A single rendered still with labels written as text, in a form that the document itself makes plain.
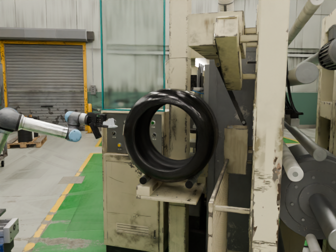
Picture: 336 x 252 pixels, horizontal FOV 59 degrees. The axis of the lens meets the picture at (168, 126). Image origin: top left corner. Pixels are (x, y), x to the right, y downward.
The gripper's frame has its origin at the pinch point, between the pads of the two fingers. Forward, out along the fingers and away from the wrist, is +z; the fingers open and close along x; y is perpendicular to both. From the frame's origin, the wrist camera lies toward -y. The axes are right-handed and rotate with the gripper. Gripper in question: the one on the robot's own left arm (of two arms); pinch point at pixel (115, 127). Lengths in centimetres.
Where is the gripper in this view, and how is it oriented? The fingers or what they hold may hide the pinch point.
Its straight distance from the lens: 193.4
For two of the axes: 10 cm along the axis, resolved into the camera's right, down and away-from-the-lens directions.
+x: 2.7, -1.2, 9.6
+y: 1.1, -9.8, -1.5
